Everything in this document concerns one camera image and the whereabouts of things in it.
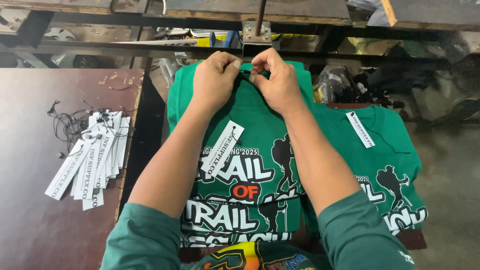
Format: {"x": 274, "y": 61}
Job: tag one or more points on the yellow sheet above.
{"x": 288, "y": 36}

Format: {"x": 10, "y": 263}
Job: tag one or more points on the white plastic basket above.
{"x": 202, "y": 32}

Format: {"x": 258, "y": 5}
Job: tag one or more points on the black metal frame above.
{"x": 150, "y": 50}

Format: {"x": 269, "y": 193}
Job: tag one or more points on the person's right hand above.
{"x": 281, "y": 84}

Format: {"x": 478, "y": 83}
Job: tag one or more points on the green printed t-shirt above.
{"x": 225, "y": 217}
{"x": 255, "y": 123}
{"x": 232, "y": 237}
{"x": 390, "y": 127}

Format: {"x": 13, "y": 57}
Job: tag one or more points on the grey metal bracket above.
{"x": 256, "y": 41}

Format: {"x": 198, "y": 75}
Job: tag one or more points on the pile of white hang tags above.
{"x": 92, "y": 161}

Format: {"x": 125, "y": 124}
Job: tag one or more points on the person's left hand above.
{"x": 212, "y": 84}

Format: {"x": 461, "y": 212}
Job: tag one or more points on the blue clamp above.
{"x": 228, "y": 38}

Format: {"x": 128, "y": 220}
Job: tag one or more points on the black round wheel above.
{"x": 86, "y": 62}

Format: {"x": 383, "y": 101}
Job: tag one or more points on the rusty metal rod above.
{"x": 260, "y": 17}

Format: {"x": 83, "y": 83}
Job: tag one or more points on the clear plastic bag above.
{"x": 168, "y": 73}

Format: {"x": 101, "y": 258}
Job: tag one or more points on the person's colourful printed shirt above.
{"x": 255, "y": 258}

